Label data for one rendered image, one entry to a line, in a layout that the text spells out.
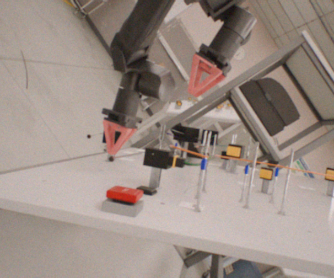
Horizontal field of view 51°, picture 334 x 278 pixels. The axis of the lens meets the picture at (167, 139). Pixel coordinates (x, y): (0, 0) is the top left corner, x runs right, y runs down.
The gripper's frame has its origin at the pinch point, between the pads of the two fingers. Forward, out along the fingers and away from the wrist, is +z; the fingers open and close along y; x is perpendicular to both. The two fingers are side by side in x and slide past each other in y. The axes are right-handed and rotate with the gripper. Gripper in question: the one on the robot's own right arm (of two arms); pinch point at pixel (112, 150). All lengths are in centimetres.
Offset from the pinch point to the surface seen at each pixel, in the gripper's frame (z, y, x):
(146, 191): 4.2, -7.3, -12.9
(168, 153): -4.1, -1.8, -13.4
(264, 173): -4.6, 21.0, -34.8
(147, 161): -0.8, -1.8, -9.6
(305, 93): -47, 155, -47
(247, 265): 162, 423, -68
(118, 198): 2.4, -24.7, -13.5
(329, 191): -4, 45, -56
